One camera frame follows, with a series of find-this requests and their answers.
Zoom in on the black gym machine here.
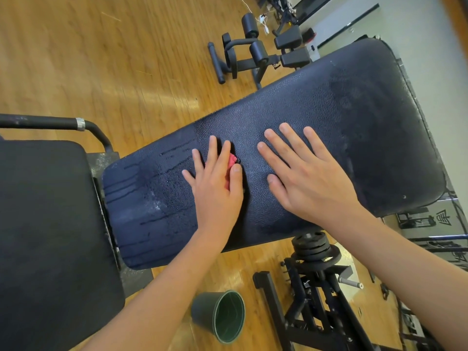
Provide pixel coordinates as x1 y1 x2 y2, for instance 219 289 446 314
207 12 319 91

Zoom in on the person's right hand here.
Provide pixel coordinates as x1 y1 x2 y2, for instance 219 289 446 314
256 122 363 227

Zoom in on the person's left hand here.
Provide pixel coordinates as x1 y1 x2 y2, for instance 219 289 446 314
181 135 245 246

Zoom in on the person's right forearm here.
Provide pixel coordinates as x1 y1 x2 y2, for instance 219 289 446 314
332 204 468 351

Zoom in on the dark green plastic bucket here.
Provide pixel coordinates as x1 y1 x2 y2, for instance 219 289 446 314
191 289 246 344

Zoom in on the person's left forearm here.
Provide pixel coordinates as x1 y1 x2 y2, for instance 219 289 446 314
80 234 231 351

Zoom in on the large wall mirror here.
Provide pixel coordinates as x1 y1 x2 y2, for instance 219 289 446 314
395 194 468 253

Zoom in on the black wall screen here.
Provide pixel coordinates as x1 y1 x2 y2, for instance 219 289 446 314
292 0 359 22

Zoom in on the black weight plate stack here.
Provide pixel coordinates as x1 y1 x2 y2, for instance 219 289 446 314
291 232 343 264

